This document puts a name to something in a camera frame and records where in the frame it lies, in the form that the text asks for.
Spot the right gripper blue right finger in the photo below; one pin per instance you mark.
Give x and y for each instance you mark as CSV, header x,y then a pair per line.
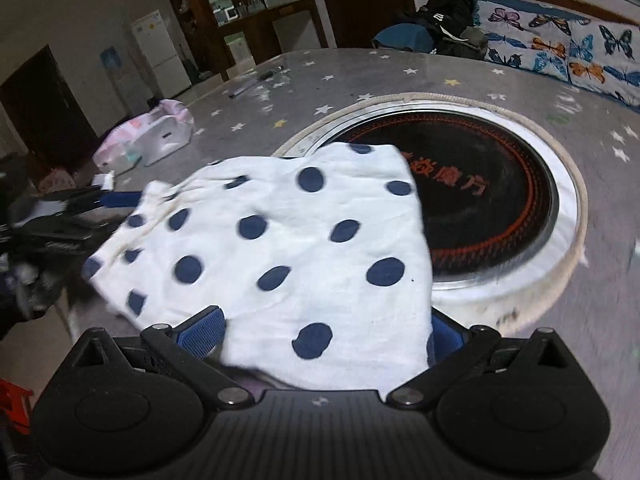
x,y
452,352

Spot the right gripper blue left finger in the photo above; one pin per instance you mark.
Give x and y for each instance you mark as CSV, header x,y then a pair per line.
x,y
180,353

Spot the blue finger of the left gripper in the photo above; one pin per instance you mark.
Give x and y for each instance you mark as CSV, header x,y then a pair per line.
x,y
94,198

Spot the white navy polka dot pants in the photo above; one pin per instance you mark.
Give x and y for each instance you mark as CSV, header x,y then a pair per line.
x,y
319,263

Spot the gloved left hand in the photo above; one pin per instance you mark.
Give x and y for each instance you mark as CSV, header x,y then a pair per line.
x,y
27,292

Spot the white tissue box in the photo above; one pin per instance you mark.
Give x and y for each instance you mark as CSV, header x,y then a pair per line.
x,y
146,139

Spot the white refrigerator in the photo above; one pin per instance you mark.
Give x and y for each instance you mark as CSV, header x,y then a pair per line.
x,y
160,52

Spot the water dispenser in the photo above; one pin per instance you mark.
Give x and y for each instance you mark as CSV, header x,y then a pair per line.
x,y
126,81

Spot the round induction cooker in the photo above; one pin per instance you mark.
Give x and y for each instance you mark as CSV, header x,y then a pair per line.
x,y
505,208

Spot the black pen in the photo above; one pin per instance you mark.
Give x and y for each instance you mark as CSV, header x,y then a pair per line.
x,y
255,80

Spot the wooden side table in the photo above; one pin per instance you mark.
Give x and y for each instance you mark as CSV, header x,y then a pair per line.
x,y
260,35

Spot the wooden display cabinet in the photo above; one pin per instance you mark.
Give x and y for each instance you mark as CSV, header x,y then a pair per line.
x,y
200,22

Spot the blue sofa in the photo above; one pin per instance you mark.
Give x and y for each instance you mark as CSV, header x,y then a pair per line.
x,y
412,37

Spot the butterfly print pillow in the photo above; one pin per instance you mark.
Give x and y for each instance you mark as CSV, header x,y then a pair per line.
x,y
598,56

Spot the black bag on sofa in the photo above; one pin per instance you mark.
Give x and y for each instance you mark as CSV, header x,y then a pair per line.
x,y
450,24

